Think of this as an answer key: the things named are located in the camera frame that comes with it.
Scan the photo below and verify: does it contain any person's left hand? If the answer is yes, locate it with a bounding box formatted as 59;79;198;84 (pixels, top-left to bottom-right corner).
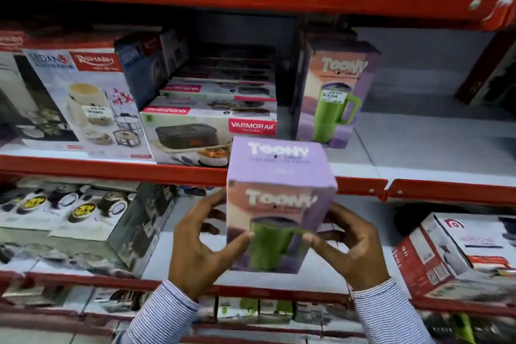
168;188;255;301

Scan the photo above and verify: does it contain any person's right hand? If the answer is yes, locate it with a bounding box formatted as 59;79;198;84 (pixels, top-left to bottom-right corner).
302;203;391;292

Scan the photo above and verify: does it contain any purple green mug box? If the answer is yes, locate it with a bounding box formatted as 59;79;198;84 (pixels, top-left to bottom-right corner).
226;136;338;275
296;39;381;149

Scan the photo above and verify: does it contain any person's right forearm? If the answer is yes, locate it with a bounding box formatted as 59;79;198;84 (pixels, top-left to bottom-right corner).
352;278;436;344

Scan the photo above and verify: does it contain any person's left forearm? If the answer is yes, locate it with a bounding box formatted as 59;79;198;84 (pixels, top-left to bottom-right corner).
115;279;200;344

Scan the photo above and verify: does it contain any white green small carton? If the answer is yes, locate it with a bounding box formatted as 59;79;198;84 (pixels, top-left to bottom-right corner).
258;299;295;325
217;296;259;324

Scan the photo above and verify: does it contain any white red lunch box carton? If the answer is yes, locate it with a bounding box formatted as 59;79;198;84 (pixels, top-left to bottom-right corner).
159;77;277;102
140;96;278;167

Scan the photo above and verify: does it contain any red white appliance carton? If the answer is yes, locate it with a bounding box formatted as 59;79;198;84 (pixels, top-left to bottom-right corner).
392;212;516;305

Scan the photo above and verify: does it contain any steel container set carton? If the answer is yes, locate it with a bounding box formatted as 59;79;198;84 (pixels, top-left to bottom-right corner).
0;178;178;278

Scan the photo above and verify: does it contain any white cookware carton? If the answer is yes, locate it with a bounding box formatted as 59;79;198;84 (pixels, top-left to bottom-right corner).
0;278;151;316

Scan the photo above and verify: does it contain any blue tiffin carton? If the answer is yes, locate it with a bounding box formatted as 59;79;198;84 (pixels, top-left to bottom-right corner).
114;31;170;110

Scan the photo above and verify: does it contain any white tiffin carton red label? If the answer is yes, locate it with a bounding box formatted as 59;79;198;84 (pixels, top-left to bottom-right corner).
22;47;156;163
0;29;86;152

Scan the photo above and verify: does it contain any dark tiffin carton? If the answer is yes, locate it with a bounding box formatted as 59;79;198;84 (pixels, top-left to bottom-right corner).
159;29;190;76

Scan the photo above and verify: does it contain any dark brown carton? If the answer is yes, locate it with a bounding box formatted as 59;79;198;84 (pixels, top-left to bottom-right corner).
455;29;516;107

